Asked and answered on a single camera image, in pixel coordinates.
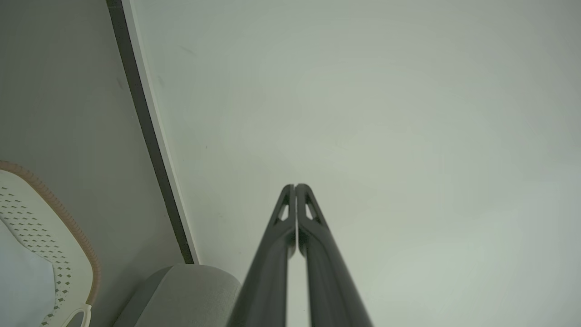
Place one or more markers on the black and white baseboard strip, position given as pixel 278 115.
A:
pixel 145 127

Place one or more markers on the pale white garment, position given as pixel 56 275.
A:
pixel 22 281

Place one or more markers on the white basket with tan rim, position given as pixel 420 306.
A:
pixel 41 227

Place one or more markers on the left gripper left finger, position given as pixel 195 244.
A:
pixel 268 272

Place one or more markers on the grey fabric sofa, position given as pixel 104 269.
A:
pixel 181 299

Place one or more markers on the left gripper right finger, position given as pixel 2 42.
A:
pixel 327 272

